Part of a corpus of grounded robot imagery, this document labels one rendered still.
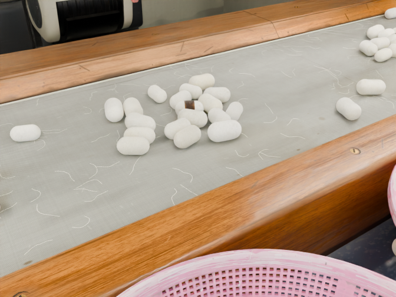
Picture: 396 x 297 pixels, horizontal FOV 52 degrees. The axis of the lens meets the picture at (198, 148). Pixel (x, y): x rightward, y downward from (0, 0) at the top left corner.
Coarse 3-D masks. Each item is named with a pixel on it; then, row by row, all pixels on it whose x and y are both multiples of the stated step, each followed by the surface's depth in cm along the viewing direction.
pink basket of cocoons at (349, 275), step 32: (224, 256) 27; (256, 256) 27; (288, 256) 27; (320, 256) 27; (128, 288) 25; (160, 288) 26; (192, 288) 27; (224, 288) 28; (256, 288) 28; (352, 288) 27; (384, 288) 26
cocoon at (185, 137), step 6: (192, 126) 43; (180, 132) 42; (186, 132) 42; (192, 132) 43; (198, 132) 43; (174, 138) 42; (180, 138) 42; (186, 138) 42; (192, 138) 43; (198, 138) 43; (180, 144) 42; (186, 144) 42
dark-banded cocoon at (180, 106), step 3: (180, 102) 48; (183, 102) 48; (195, 102) 48; (198, 102) 48; (177, 105) 48; (180, 105) 48; (183, 105) 48; (195, 105) 48; (198, 105) 48; (201, 105) 48; (177, 108) 48; (180, 108) 48; (183, 108) 48; (195, 108) 48; (198, 108) 48; (201, 108) 48; (177, 111) 48; (177, 114) 48
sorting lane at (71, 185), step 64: (192, 64) 62; (256, 64) 63; (320, 64) 63; (384, 64) 63; (0, 128) 46; (64, 128) 47; (256, 128) 47; (320, 128) 47; (0, 192) 37; (64, 192) 37; (128, 192) 37; (192, 192) 37; (0, 256) 31
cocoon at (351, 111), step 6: (342, 102) 48; (348, 102) 48; (336, 108) 49; (342, 108) 48; (348, 108) 47; (354, 108) 47; (360, 108) 47; (342, 114) 49; (348, 114) 47; (354, 114) 47; (360, 114) 47
